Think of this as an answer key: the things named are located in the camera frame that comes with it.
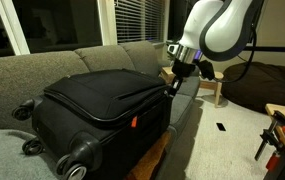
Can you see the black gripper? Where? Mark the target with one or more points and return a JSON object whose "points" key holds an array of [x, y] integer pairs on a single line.
{"points": [[183, 68]]}

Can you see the black fabric wheeled suitcase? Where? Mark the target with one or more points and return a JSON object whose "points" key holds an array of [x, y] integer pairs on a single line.
{"points": [[108, 90]]}

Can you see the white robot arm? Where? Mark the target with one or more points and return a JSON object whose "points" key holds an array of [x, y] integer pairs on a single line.
{"points": [[215, 26]]}

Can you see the light wooden stool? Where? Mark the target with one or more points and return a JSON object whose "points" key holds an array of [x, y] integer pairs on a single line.
{"points": [[218, 90]]}

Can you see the small black flat phone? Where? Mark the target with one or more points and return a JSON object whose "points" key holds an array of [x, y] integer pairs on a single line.
{"points": [[221, 126]]}

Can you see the white window blinds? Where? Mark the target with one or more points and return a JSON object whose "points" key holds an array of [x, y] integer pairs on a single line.
{"points": [[135, 20]]}

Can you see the dark brown bean bag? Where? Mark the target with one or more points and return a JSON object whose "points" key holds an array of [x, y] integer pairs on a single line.
{"points": [[268, 88]]}

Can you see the wooden work table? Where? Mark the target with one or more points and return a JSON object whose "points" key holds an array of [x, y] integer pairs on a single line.
{"points": [[270, 107]]}

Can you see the black bar clamp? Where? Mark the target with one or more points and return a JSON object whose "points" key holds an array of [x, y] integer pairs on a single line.
{"points": [[265, 136]]}

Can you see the white framed window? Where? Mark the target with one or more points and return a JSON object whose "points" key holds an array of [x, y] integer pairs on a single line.
{"points": [[58, 23]]}

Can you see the grey fabric sofa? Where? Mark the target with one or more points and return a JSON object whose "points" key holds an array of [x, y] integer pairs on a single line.
{"points": [[15, 80]]}

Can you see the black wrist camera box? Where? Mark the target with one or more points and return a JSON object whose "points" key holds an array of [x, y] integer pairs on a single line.
{"points": [[207, 69]]}

